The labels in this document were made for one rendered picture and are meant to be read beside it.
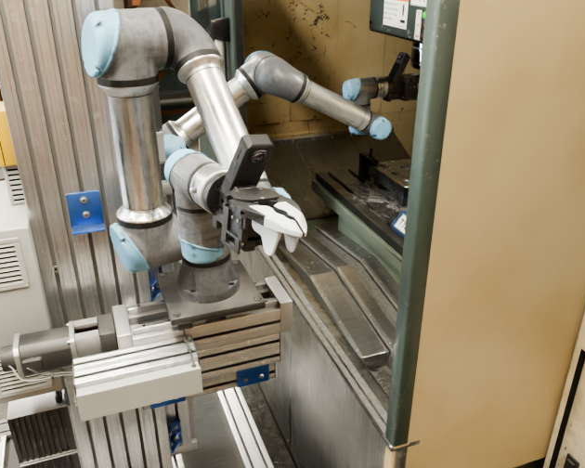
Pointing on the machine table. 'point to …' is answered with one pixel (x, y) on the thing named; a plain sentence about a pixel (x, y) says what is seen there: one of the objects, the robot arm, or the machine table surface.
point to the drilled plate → (393, 175)
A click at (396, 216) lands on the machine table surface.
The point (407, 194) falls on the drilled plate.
